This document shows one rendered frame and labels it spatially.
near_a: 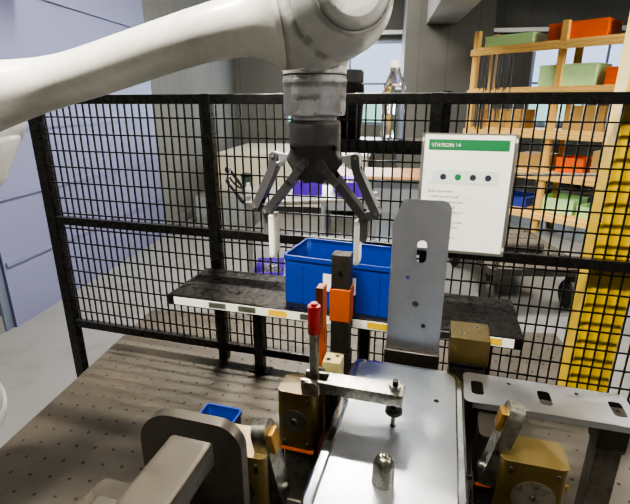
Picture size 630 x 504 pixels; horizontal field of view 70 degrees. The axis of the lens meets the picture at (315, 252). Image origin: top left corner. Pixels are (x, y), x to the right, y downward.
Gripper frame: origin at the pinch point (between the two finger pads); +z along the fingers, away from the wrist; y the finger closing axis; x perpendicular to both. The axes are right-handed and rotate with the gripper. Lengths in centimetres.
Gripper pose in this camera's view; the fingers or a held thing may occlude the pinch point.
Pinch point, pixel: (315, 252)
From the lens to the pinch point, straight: 71.5
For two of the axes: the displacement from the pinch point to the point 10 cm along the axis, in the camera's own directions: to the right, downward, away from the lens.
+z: 0.0, 9.5, 3.1
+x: 2.7, -3.0, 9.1
